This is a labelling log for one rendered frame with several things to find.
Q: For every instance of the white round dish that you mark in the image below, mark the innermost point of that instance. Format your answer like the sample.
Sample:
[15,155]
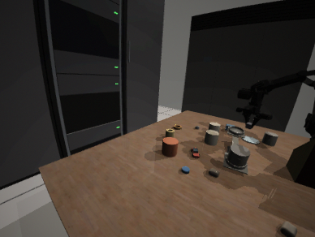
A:
[251,140]

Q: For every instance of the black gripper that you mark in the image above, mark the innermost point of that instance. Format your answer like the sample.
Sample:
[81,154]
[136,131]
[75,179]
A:
[258,115]

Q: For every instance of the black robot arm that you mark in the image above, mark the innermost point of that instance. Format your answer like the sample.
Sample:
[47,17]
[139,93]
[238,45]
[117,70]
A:
[265,86]

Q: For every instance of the blue flat round disc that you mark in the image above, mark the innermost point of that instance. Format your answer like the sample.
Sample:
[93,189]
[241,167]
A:
[185,170]

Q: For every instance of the orange cylinder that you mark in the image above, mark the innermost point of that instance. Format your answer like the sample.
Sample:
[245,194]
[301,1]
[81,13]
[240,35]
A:
[169,147]

